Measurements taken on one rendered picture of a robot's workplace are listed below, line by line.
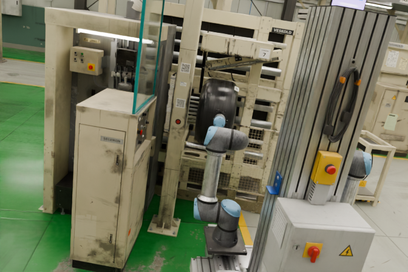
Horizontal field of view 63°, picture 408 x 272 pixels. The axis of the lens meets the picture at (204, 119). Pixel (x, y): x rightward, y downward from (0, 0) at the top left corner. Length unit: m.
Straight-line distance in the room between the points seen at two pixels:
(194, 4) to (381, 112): 4.72
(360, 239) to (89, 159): 1.65
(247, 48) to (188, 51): 0.53
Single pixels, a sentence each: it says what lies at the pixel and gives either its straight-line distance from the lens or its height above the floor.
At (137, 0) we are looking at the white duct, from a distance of 2.99.
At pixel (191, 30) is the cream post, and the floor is 1.80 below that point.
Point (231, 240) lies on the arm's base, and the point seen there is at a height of 0.76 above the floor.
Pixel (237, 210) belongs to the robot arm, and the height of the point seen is 0.93.
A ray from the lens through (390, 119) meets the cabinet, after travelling 6.79.
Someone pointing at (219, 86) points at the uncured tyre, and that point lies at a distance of 2.61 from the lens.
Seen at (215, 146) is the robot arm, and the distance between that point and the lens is 1.78.
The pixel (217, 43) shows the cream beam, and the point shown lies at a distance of 2.87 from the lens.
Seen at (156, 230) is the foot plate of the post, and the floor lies 0.01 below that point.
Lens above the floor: 1.92
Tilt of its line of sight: 17 degrees down
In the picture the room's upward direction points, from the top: 9 degrees clockwise
